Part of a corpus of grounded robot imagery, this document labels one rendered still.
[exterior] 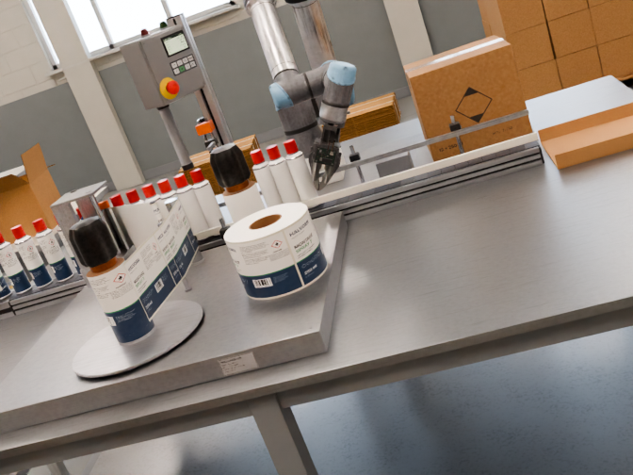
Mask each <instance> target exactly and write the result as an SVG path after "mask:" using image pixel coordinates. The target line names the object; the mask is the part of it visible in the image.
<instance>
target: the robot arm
mask: <svg viewBox="0 0 633 475"><path fill-rule="evenodd" d="M284 1H285V2H286V3H287V4H288V5H290V6H292V9H293V11H294V15H295V18H296V21H297V24H298V27H299V30H300V34H301V38H302V41H303V44H304V47H305V50H306V53H307V56H308V59H309V62H310V65H311V68H312V71H309V72H306V73H303V74H299V71H298V68H297V66H296V63H295V60H294V58H293V55H292V53H291V50H290V47H289V44H288V42H287V39H286V36H285V33H284V30H283V27H282V24H281V21H280V19H279V16H278V13H277V10H276V6H277V0H243V4H244V7H245V10H246V12H247V14H248V15H250V16H251V17H252V20H253V23H254V26H255V29H256V32H257V34H258V37H259V40H260V42H261V45H262V48H263V51H264V54H265V57H266V60H267V62H268V66H269V69H270V72H271V75H272V78H273V81H274V83H273V84H272V85H270V86H269V90H270V93H271V96H272V99H273V102H274V104H275V107H276V111H277V113H278V115H279V118H280V121H281V124H282V127H283V129H284V133H285V136H286V140H289V139H294V140H295V142H296V144H297V147H298V149H299V150H298V151H301V152H303V155H304V158H305V159H306V158H308V160H309V165H310V168H311V175H312V179H313V183H314V186H315V188H316V190H322V189H323V188H324V187H325V186H326V185H327V184H328V183H329V181H330V180H331V178H332V177H333V174H334V173H335V172H336V170H337V169H338V168H339V165H340V162H341V155H342V153H340V152H339V148H341V145H340V144H341V143H340V142H339V139H340V128H344V126H345V121H346V119H347V116H348V115H347V114H350V111H349V110H348V109H349V106H351V105H352V104H353V103H354V99H355V95H354V87H353V85H354V82H355V79H356V77H355V75H356V67H355V66H354V65H351V64H349V63H347V62H342V61H336V57H335V54H334V50H333V46H332V42H331V39H330V35H329V32H328V29H327V26H326V23H325V19H324V16H323V13H322V9H321V6H320V3H319V0H284ZM318 117H319V123H321V124H322V125H324V126H323V131H322V130H321V129H320V127H319V126H318V123H317V118H318ZM322 164H323V165H325V167H324V170H325V173H324V174H323V176H322V181H321V182H319V176H320V173H319V170H320V169H321V167H322ZM319 183H320V184H319Z"/></svg>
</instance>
